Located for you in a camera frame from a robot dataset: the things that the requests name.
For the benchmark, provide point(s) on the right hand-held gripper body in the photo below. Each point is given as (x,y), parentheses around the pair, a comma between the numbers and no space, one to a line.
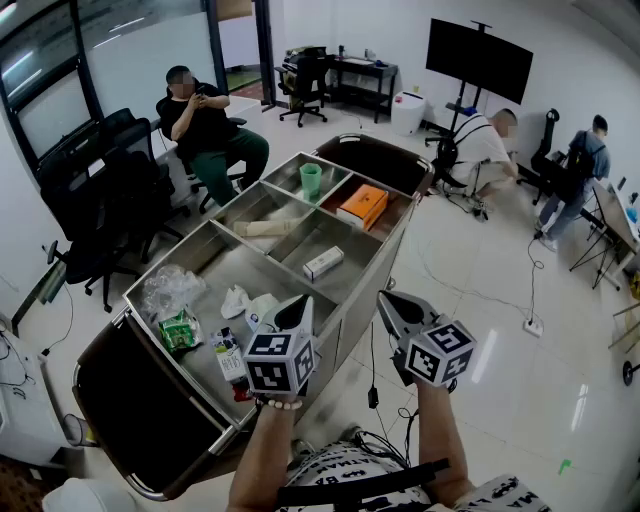
(440,355)

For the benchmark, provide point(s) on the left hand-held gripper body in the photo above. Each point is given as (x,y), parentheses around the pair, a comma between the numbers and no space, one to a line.
(280,362)

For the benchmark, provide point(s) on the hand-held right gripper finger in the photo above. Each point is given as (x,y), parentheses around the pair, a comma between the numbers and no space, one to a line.
(431,316)
(392,325)

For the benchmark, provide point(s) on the small white box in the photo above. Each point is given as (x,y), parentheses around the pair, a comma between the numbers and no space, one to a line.
(322,263)

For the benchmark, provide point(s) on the stainless steel compartment cart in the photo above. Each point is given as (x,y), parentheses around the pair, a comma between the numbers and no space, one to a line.
(350,260)

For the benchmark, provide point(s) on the person's left forearm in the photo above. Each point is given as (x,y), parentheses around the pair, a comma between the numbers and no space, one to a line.
(262,450)

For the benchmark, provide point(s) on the person's right forearm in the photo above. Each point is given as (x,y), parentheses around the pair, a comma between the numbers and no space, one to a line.
(440,435)

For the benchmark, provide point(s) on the white tissue pack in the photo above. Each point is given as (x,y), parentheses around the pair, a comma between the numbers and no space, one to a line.
(260,307)

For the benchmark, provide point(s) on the small red packet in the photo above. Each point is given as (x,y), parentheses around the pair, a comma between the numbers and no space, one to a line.
(242,392)

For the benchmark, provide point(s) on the white milk carton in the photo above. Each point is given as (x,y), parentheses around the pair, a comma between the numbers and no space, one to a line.
(227,360)

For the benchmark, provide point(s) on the green snack packet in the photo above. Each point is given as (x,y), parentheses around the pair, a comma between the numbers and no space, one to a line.
(180,332)

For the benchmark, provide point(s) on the beige paper roll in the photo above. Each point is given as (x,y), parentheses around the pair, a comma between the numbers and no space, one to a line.
(265,228)

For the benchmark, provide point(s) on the white power strip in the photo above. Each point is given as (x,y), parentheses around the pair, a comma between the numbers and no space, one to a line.
(533,326)

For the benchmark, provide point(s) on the clear plastic bag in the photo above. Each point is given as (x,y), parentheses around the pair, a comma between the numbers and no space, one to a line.
(170,290)

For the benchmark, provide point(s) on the white printed clothing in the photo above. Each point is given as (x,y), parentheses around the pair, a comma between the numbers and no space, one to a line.
(345,465)

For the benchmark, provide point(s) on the orange box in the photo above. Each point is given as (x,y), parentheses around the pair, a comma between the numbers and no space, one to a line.
(365,202)

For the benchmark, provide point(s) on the green plastic cup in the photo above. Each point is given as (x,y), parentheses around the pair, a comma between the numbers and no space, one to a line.
(310,182)

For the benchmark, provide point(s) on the white round appliance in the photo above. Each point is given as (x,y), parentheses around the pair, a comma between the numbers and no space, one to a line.
(407,112)

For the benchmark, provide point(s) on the yellow bag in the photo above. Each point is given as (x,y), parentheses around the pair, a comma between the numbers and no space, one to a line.
(636,286)

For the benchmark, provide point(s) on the white work table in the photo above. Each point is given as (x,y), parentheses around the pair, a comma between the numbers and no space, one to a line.
(617,220)

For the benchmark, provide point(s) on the black television stand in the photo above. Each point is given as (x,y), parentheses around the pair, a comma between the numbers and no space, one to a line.
(462,100)

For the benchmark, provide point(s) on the white round container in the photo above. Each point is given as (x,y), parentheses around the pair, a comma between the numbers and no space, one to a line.
(85,497)

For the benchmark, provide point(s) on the black desk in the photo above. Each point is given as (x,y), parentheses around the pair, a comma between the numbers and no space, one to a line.
(365,67)

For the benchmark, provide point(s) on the large black television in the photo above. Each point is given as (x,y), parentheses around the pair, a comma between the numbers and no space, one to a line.
(480,60)

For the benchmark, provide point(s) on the wooden frame sticks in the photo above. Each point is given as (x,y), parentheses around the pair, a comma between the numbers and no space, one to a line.
(625,330)

